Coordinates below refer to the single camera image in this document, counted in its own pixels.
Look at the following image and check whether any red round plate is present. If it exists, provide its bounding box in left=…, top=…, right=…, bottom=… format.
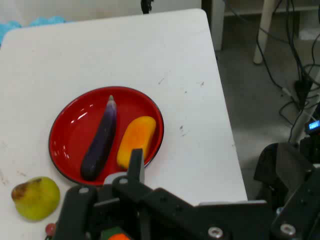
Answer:
left=48, top=86, right=165, bottom=187

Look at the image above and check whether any black floor cable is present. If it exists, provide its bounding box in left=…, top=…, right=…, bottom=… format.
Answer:
left=255, top=26, right=286, bottom=90

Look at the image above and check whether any blue crumpled cloth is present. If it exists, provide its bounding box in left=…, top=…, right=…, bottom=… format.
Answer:
left=0, top=15, right=73, bottom=47

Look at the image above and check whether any orange yellow toy mango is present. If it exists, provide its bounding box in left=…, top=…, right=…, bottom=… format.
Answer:
left=116, top=115, right=157, bottom=169

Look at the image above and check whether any black hanging cable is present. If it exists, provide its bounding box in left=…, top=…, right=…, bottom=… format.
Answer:
left=284, top=0, right=305, bottom=83

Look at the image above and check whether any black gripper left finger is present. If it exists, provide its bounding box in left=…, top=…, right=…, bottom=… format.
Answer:
left=56, top=148, right=226, bottom=240

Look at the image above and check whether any green toy pear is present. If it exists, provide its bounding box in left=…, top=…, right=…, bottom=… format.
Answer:
left=11, top=176, right=61, bottom=222

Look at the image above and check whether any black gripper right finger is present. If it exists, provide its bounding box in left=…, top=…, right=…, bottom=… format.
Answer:
left=271, top=142, right=320, bottom=240

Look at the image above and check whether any purple toy eggplant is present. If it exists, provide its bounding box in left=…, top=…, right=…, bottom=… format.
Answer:
left=80, top=94, right=118, bottom=182

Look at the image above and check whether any black power adapter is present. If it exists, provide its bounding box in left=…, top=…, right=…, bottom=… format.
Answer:
left=294, top=79, right=313, bottom=107

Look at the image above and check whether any black bag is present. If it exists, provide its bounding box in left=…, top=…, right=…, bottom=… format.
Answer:
left=253, top=142, right=279, bottom=201

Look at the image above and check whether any black stand pole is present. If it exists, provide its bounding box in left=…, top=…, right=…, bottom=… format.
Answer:
left=140, top=0, right=153, bottom=15

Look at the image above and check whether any device with blue display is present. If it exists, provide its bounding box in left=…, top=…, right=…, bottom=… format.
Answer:
left=304, top=119, right=320, bottom=136

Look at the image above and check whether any orange and green toy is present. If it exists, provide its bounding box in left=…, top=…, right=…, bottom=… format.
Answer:
left=100, top=226, right=131, bottom=240

